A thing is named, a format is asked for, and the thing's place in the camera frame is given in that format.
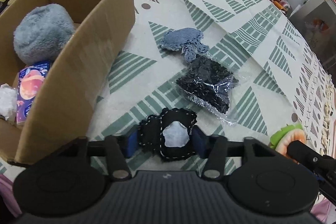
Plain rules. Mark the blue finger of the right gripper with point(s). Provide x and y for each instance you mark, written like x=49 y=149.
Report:
x=322 y=166

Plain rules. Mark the black stitched fabric patch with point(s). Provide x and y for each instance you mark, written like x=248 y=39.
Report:
x=168 y=134

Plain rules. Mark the blue white tissue pack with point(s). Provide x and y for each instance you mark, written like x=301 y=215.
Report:
x=30 y=80

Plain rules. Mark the plush hamburger toy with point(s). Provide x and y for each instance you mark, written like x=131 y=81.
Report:
x=280 y=140

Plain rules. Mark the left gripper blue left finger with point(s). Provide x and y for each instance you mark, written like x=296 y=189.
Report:
x=130 y=143

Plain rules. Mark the patterned white green blanket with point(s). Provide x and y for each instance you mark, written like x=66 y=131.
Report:
x=287 y=83

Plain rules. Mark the pink purple cloth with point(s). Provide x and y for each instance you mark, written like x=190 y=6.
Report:
x=8 y=197

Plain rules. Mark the grey pink plush slipper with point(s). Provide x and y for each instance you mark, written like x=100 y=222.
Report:
x=43 y=33

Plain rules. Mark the light blue denim patch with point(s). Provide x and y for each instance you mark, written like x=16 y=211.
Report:
x=186 y=40

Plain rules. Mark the white crumpled plastic bag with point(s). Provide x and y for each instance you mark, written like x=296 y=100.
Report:
x=8 y=102

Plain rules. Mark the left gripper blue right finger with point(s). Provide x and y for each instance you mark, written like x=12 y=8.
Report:
x=201 y=142

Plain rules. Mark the brown cardboard box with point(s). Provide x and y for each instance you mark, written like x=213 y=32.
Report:
x=64 y=106

